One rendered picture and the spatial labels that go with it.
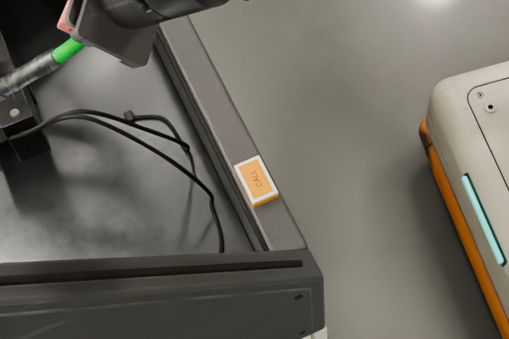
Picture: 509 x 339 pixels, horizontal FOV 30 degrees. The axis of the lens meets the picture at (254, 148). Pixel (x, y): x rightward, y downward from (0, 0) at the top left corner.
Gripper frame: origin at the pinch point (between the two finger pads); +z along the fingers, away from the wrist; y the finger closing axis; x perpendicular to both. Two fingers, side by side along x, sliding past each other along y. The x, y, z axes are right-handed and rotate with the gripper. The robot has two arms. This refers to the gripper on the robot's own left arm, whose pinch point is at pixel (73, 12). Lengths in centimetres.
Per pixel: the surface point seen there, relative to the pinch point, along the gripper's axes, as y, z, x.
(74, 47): 2.2, 1.8, 1.9
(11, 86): 5.5, 10.0, 0.8
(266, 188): 6.4, 4.4, 28.4
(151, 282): 20.2, -3.3, 12.7
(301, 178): -21, 83, 99
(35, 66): 3.8, 6.5, 0.9
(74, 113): 3.9, 16.1, 10.5
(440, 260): -9, 57, 118
